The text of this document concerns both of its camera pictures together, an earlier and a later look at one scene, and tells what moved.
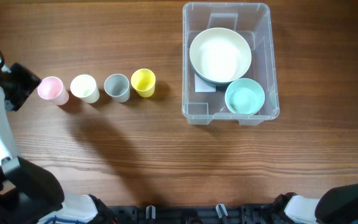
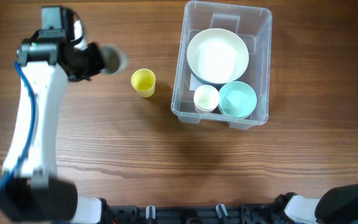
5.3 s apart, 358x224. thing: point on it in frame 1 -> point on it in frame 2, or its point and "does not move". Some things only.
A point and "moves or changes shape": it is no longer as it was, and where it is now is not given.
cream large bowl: (220, 55) does not move
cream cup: (84, 86) -> (206, 99)
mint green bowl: (245, 96) moves or changes shape
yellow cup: (143, 80) does not move
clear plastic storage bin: (229, 65) does not move
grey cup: (117, 86) -> (115, 59)
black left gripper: (32, 81) -> (94, 50)
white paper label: (201, 86) -> (194, 83)
